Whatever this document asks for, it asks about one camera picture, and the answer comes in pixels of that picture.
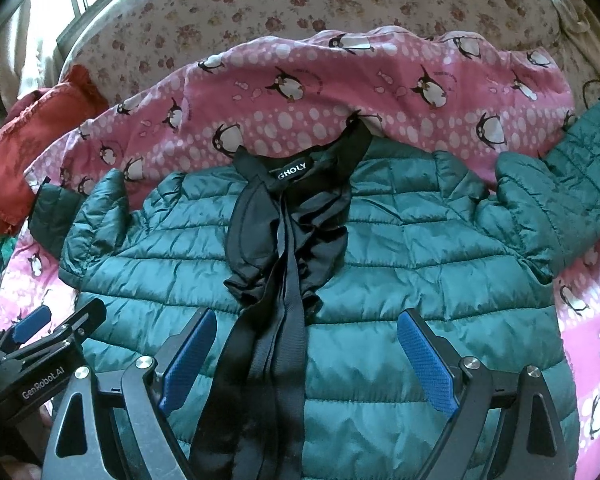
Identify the teal quilted puffer jacket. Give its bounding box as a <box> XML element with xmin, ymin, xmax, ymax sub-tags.
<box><xmin>29</xmin><ymin>103</ymin><xmax>600</xmax><ymax>479</ymax></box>

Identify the red ruffled cushion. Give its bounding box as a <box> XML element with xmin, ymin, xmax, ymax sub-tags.
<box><xmin>0</xmin><ymin>65</ymin><xmax>108</xmax><ymax>235</ymax></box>

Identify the pink penguin print blanket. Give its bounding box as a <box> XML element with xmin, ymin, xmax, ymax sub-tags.
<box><xmin>0</xmin><ymin>26</ymin><xmax>600</xmax><ymax>479</ymax></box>

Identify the beige floral bed sheet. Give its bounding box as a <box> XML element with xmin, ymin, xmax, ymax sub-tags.
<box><xmin>66</xmin><ymin>0</ymin><xmax>600</xmax><ymax>105</ymax></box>

